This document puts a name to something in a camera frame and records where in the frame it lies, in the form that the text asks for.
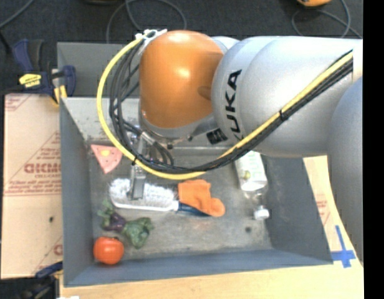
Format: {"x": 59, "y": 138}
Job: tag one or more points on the pink triangular toy slice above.
{"x": 106, "y": 158}

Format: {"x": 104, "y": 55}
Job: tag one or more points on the purple and green toy vegetable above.
{"x": 114, "y": 221}

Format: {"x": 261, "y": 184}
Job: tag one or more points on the orange cloth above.
{"x": 199, "y": 196}

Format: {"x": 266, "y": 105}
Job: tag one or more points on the grey metal bin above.
{"x": 185, "y": 235}

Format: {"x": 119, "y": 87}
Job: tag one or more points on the orange-red toy tomato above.
{"x": 108, "y": 250}

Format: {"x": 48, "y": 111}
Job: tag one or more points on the clear plastic bottle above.
{"x": 252, "y": 173}

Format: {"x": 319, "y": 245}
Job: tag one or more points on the brown cardboard board red print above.
{"x": 30, "y": 142}

